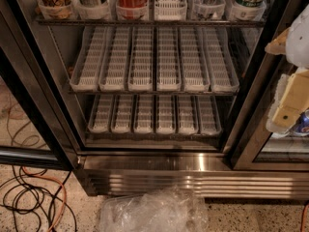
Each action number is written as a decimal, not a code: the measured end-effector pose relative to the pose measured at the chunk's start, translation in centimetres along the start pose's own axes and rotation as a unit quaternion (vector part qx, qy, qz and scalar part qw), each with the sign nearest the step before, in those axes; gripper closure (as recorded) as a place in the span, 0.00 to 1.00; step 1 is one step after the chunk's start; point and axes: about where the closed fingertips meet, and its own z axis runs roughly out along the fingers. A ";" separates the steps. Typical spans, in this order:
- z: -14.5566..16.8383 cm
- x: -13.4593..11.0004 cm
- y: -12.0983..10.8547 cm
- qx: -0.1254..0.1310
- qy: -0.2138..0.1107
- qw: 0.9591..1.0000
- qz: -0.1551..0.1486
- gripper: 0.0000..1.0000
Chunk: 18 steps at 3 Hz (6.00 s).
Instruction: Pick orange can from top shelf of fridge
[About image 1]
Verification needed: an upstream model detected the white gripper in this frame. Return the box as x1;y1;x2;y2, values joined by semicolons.
265;5;309;134

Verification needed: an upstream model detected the blue can behind glass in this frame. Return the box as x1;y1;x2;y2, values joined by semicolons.
292;109;309;136

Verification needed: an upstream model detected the middle shelf tray six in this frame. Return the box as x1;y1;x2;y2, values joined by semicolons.
202;27;239;93

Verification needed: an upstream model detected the shelf tray six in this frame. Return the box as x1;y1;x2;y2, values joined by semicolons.
197;96;221;136
225;0;273;21
202;27;239;93

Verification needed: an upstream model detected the top shelf tray six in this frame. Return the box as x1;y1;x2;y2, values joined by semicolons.
225;0;273;21

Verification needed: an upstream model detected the closed right glass fridge door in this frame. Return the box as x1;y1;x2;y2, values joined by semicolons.
224;0;308;171

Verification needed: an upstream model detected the bottom shelf tray six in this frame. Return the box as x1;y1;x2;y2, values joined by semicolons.
197;96;221;136

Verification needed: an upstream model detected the middle shelf tray five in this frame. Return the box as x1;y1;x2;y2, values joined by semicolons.
180;28;210;92

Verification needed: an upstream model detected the shelf tray five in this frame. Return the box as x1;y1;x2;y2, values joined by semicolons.
178;96;198;134
187;0;226;20
180;28;210;92

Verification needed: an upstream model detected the top shelf tray five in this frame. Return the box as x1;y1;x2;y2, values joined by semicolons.
187;0;226;20

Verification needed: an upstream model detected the bottom shelf tray five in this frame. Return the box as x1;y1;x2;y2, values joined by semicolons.
178;96;198;134

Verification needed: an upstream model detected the middle shelf tray four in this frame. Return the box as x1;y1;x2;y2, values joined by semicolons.
156;27;181;91

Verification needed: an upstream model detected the shelf tray four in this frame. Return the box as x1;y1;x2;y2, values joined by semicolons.
154;0;187;21
156;27;181;91
156;95;176;134

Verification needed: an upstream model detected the bottom shelf tray four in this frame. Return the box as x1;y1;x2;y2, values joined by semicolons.
156;95;176;134

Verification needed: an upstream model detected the top shelf tray four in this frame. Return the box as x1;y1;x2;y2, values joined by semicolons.
154;0;187;21

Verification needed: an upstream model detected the middle shelf tray three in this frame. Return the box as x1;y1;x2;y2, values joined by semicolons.
127;27;154;91

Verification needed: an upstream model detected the shelf tray three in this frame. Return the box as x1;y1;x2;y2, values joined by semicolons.
110;0;153;21
127;27;154;91
133;95;154;133

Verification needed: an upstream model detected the stainless steel display fridge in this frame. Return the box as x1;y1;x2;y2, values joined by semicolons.
9;0;309;201

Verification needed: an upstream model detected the bottom shelf tray three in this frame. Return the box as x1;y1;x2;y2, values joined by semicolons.
133;95;154;133

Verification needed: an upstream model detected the top shelf tray three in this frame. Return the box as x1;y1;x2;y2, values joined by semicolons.
110;0;153;21

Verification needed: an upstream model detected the bottom shelf tray two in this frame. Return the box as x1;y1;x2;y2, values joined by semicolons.
111;95;133;133

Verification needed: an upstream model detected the shelf tray two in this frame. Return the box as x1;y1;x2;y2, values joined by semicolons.
111;95;133;133
73;0;109;20
98;27;131;91

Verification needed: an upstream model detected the middle shelf tray two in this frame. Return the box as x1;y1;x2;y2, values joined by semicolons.
98;27;131;91

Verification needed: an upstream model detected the top shelf tray two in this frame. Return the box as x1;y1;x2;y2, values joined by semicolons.
73;0;109;20

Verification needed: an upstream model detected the bottom shelf tray one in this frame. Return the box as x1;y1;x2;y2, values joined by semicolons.
88;95;114;133

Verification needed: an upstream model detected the shelf tray one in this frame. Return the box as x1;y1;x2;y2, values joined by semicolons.
70;26;106;92
36;0;76;20
88;95;114;133

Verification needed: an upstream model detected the middle shelf tray one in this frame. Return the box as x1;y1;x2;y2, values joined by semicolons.
70;26;106;92

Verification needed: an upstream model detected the top shelf tray one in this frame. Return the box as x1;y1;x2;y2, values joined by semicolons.
36;0;76;20

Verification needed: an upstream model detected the open glass fridge door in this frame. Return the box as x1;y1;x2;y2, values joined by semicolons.
0;0;85;170

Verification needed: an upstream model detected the crumpled clear plastic bag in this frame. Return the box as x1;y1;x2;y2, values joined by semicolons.
122;188;209;232

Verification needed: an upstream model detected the clear plastic container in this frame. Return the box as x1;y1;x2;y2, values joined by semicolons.
99;196;144;232

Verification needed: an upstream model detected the orange cable right edge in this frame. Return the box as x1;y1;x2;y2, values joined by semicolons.
300;202;309;232

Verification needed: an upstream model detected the middle wire shelf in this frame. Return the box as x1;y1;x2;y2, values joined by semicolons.
68;88;238;96

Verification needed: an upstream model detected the bottom wire shelf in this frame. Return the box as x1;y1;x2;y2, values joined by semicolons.
86;131;221;140

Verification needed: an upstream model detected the orange cable on floor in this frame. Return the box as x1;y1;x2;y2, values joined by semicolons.
20;166;68;232

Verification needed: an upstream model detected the black cable on floor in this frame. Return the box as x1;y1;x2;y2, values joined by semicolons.
0;164;78;232

